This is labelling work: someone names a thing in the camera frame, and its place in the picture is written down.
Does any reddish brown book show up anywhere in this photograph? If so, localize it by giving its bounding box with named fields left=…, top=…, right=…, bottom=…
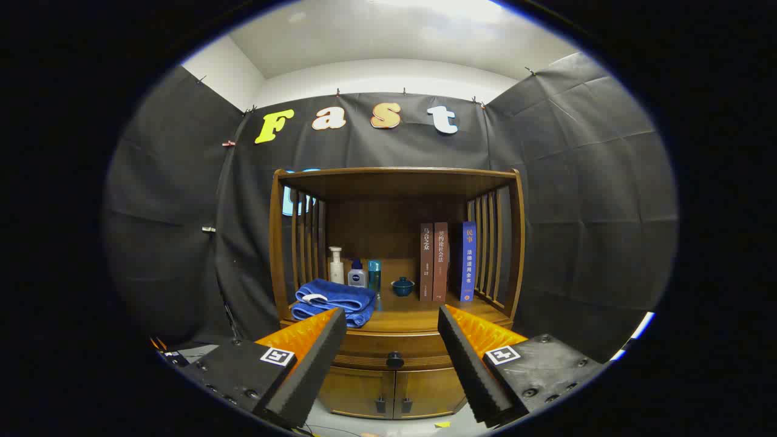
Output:
left=433, top=222, right=449, bottom=303

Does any blue book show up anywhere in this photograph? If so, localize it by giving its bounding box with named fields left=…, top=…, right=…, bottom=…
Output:
left=450, top=221, right=477, bottom=303

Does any wooden cabinet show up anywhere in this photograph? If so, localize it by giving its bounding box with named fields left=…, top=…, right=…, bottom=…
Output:
left=269, top=167, right=526, bottom=421

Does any wooden drawer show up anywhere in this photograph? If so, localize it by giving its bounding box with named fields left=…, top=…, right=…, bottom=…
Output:
left=328, top=331, right=474, bottom=371

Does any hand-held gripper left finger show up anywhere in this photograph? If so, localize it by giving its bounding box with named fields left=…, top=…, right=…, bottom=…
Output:
left=176, top=307, right=348, bottom=430

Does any wooden countertop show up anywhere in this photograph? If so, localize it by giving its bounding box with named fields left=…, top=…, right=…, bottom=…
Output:
left=279, top=258, right=514, bottom=334

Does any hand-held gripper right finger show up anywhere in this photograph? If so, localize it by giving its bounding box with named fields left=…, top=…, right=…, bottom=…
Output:
left=437, top=303, right=608, bottom=429

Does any wooden cabinet door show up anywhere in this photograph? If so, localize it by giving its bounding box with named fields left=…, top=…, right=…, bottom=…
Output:
left=319, top=366, right=396, bottom=419
left=395, top=366, right=467, bottom=419

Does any dark brown book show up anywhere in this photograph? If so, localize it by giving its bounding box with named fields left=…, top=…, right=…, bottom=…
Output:
left=419, top=223, right=435, bottom=302

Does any blue folded towel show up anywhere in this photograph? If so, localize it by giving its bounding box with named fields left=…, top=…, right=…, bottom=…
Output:
left=291, top=278, right=377, bottom=329

